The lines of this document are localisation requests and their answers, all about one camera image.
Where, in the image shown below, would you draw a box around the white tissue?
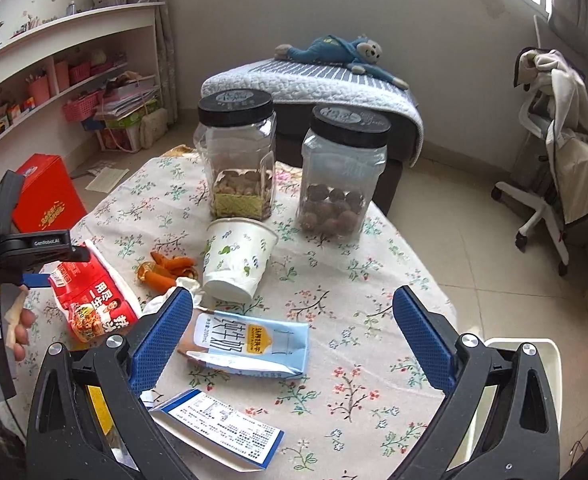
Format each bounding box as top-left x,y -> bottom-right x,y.
143,276 -> 205,316

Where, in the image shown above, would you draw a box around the red noodle packet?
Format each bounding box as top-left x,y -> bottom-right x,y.
49,240 -> 142,344

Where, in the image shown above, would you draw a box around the orange peel piece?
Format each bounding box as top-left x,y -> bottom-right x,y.
137,252 -> 198,295

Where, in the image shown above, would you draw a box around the light blue milk carton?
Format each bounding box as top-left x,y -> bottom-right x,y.
177,308 -> 309,379

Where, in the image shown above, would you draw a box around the blue white medicine box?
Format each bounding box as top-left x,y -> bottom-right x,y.
149,389 -> 284,472

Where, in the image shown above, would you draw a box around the white paper cup green leaves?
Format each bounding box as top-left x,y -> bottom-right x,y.
202,218 -> 279,304

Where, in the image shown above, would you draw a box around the yellow snack packet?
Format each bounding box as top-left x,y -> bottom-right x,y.
88,386 -> 114,436

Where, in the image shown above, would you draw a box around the person's left hand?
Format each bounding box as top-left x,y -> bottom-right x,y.
0,278 -> 38,396

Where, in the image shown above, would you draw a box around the red cardboard box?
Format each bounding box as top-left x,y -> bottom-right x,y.
12,154 -> 87,232

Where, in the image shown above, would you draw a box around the white plastic stool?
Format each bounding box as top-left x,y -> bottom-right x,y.
458,338 -> 563,462

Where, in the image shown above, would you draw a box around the floral tablecloth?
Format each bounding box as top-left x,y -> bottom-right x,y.
73,154 -> 456,479

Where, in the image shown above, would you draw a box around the white bookshelf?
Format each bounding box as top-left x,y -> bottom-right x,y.
0,2 -> 165,180

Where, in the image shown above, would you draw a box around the pink plastic basket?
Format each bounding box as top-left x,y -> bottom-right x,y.
63,90 -> 102,122

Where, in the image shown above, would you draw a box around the white office chair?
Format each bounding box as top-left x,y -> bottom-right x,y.
491,92 -> 569,278

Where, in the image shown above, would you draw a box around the clear jar with brown nuts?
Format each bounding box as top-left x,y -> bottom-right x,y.
296,104 -> 391,240

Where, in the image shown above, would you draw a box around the clear jar with yellow snacks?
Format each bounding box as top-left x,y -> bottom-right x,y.
193,88 -> 277,221

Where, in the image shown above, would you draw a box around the beige coat on chair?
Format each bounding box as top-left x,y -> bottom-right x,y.
514,49 -> 588,224

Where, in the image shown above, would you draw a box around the dark ottoman with quilted cover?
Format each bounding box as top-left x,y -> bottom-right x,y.
200,57 -> 425,216

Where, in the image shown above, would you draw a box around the blue plush monkey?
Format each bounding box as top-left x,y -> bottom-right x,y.
274,35 -> 409,90

